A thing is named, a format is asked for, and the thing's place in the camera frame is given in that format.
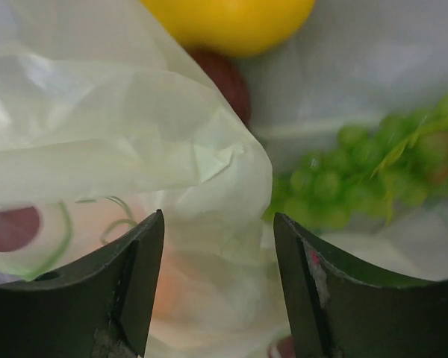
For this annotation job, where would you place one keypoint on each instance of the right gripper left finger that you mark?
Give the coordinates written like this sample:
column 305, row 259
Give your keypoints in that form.
column 98, row 306

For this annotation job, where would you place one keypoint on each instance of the dark red fake fruit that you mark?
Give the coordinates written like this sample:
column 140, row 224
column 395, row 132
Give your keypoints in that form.
column 228, row 80

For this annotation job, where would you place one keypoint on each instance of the yellow fake lemon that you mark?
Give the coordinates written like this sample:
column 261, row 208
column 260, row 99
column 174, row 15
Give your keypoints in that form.
column 235, row 28

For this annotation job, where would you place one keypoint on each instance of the green fake grapes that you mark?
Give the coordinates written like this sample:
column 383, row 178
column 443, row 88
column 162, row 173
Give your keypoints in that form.
column 373, row 173

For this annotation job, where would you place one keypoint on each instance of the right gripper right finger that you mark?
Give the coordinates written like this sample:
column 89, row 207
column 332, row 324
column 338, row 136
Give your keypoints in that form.
column 341, row 306

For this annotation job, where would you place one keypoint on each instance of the light green plastic bag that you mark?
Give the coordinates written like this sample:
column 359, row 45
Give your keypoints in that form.
column 102, row 114

